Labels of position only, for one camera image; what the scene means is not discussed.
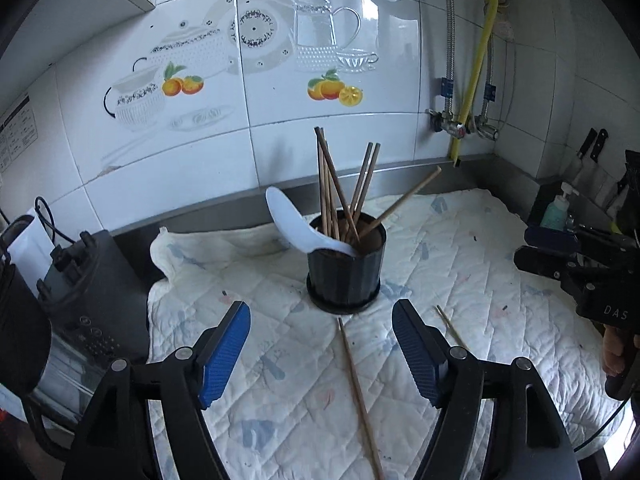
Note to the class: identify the white plastic spoon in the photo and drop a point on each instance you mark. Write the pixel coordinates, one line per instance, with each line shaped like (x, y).
(290, 220)

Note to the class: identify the metal angle valve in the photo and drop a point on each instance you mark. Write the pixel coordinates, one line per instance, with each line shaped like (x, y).
(487, 131)

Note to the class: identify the white quilted cloth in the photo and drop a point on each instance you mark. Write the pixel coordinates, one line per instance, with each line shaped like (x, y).
(280, 320)

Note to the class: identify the teal soap bottle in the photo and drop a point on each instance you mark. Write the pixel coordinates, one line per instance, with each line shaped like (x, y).
(554, 215)

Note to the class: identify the wall info sticker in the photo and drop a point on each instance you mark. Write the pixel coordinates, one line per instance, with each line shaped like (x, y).
(17, 132)

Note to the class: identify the white paper sheet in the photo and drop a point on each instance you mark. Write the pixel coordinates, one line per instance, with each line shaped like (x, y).
(30, 250)

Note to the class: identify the bunch of wooden chopsticks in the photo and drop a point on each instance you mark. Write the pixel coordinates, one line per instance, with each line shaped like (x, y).
(400, 202)

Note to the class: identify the black cylindrical pot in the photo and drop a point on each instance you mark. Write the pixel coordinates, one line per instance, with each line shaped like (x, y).
(20, 320)

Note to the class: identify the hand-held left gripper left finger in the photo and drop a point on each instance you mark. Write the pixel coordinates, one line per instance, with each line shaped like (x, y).
(225, 355)

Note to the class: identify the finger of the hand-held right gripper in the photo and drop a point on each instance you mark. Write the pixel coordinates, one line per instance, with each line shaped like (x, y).
(537, 261)
(550, 239)

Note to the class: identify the black ribbed utensil holder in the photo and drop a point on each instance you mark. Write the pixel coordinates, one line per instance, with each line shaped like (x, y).
(350, 275)

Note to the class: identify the brown chopstick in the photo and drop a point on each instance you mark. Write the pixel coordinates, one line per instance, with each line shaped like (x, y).
(360, 180)
(359, 395)
(452, 329)
(367, 180)

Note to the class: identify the person's right hand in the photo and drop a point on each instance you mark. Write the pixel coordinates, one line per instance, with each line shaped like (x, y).
(612, 355)

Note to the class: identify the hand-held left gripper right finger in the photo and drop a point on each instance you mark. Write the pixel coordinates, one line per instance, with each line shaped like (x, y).
(417, 355)

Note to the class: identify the dark grey box appliance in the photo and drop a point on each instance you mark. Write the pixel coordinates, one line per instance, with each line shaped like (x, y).
(105, 285)

